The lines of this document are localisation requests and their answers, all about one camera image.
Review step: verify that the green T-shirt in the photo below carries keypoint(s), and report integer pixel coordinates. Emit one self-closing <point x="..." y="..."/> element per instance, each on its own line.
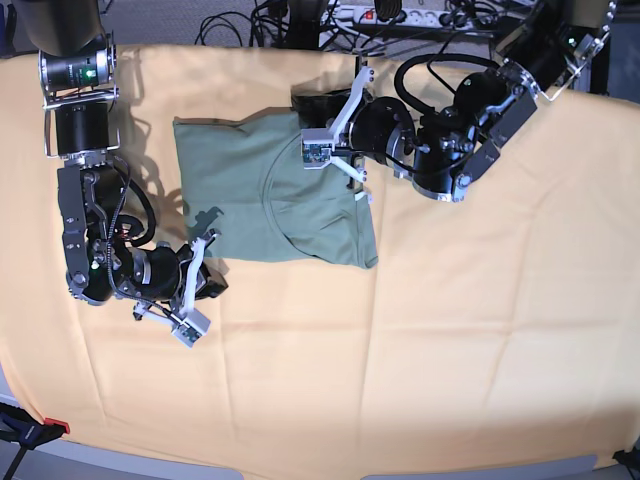
<point x="246" y="181"/>

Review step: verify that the white power strip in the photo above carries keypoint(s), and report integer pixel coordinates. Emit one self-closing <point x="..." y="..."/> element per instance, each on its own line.
<point x="365" y="18"/>

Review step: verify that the yellow table cloth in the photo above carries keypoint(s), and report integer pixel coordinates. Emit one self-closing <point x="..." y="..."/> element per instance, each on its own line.
<point x="501" y="330"/>

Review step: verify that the black clamp right corner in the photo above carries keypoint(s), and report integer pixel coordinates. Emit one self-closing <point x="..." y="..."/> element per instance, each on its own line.
<point x="629" y="459"/>

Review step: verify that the blue red clamp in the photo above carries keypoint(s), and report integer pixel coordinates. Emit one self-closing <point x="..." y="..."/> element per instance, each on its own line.
<point x="19" y="427"/>

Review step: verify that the black table leg post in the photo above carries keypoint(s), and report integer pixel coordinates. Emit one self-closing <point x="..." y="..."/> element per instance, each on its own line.
<point x="304" y="24"/>

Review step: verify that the black box right background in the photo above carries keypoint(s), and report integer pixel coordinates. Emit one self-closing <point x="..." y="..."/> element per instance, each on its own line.
<point x="599" y="77"/>

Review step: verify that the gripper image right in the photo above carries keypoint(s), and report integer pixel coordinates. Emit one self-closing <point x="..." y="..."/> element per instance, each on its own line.
<point x="381" y="129"/>

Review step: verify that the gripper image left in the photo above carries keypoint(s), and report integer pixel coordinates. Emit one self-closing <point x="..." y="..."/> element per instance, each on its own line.
<point x="158" y="275"/>

